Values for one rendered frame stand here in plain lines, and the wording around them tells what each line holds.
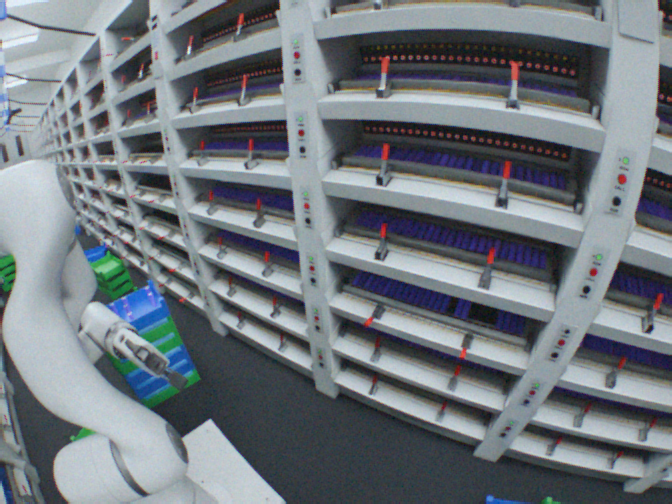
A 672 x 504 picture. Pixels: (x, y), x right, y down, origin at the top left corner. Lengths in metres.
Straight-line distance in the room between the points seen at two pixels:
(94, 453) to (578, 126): 0.91
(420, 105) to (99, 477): 0.82
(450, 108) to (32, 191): 0.65
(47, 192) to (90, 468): 0.36
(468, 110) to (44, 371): 0.75
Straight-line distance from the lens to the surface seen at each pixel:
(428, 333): 0.86
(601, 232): 0.66
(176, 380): 0.69
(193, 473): 0.91
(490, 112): 0.60
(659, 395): 1.05
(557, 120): 0.60
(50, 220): 0.38
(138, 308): 1.39
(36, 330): 0.41
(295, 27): 0.79
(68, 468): 0.54
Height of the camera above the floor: 1.11
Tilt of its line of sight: 29 degrees down
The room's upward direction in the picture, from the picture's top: 2 degrees counter-clockwise
